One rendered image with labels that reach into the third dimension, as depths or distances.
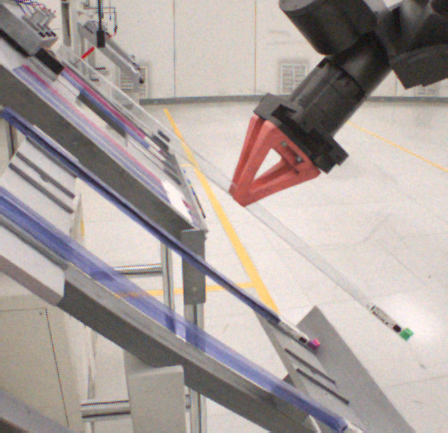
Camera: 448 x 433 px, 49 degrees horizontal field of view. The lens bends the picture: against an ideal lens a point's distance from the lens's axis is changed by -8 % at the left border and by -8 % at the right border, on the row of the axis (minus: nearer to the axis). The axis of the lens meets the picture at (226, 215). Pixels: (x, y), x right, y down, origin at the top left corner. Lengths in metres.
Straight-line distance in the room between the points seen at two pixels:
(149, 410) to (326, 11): 0.43
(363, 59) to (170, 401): 0.39
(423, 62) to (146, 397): 0.42
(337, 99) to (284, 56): 7.54
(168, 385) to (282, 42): 7.58
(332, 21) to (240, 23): 7.38
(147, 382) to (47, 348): 0.69
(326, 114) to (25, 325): 0.89
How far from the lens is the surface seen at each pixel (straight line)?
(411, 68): 0.46
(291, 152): 0.47
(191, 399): 1.27
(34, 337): 1.21
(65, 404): 1.32
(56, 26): 4.58
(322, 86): 0.48
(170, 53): 7.67
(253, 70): 7.90
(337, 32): 0.46
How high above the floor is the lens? 1.15
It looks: 21 degrees down
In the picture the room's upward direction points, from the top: straight up
